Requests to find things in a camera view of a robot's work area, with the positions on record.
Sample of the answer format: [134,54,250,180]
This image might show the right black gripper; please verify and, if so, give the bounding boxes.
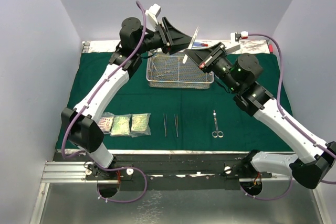
[185,41,240,92]

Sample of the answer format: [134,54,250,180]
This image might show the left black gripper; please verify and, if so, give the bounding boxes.
[135,17,193,55]

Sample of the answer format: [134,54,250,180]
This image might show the steel tweezers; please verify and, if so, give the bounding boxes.
[182,26,200,64]
[163,113,167,137]
[174,114,179,138]

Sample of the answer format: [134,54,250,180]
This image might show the dark green surgical cloth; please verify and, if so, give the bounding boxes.
[55,51,295,153]

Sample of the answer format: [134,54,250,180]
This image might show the steel surgical scissors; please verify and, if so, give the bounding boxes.
[212,110,224,138]

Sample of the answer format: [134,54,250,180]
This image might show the green packet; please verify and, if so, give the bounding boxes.
[130,113,151,137]

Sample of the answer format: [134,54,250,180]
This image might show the pink instrument packet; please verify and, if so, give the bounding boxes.
[98,112,114,134]

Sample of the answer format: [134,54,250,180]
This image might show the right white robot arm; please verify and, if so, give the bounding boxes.
[184,42,335,189]

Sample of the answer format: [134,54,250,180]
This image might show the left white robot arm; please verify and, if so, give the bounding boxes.
[61,17,195,179]

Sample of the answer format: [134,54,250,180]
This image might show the blue red pen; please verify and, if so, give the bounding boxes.
[192,41,209,48]

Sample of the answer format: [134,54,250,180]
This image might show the metal mesh instrument tray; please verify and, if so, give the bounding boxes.
[146,52,214,89]

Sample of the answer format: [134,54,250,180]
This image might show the steel forceps in tray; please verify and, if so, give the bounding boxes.
[153,60,173,78]

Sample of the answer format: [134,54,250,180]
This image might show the red marker at edge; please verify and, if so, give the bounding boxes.
[268,44,274,54]

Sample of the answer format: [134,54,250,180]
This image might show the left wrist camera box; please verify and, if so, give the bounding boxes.
[145,3,161,28]

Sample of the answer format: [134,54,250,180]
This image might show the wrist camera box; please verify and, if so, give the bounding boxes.
[225,31,248,55]
[145,3,161,28]

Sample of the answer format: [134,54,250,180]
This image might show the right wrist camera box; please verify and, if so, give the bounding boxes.
[225,31,248,55]

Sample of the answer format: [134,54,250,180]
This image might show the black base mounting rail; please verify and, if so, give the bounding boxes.
[52,152,295,191]

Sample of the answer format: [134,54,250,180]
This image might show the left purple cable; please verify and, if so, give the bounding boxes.
[61,0,148,204]

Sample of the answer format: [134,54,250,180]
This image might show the aluminium extrusion frame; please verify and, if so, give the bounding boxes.
[28,40,326,224]

